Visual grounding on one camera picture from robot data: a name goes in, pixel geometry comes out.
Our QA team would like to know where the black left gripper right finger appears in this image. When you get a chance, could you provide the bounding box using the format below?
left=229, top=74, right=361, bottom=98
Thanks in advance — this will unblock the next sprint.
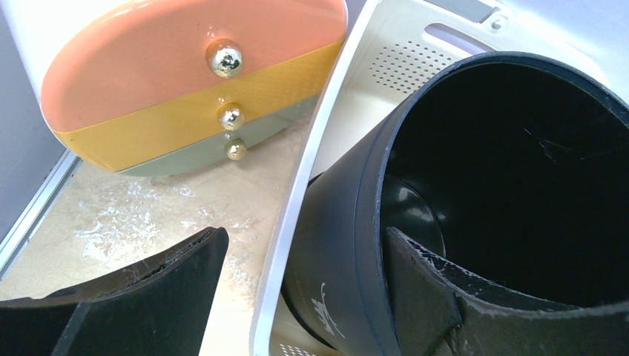
left=383, top=228, right=628, bottom=355

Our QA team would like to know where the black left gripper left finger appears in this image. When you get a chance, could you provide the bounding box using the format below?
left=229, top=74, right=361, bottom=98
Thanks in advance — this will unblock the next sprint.
left=1, top=227, right=229, bottom=355

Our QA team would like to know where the black cylindrical bucket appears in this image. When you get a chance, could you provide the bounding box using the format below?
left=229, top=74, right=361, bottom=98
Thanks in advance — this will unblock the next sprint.
left=281, top=52, right=628, bottom=355

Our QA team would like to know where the white pastel drawer cabinet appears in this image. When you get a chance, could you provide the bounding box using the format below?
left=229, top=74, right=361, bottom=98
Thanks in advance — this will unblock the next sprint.
left=1, top=1, right=348, bottom=177

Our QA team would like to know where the cream perforated storage basket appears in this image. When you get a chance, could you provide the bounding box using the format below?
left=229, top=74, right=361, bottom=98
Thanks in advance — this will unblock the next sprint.
left=249, top=1, right=628, bottom=355

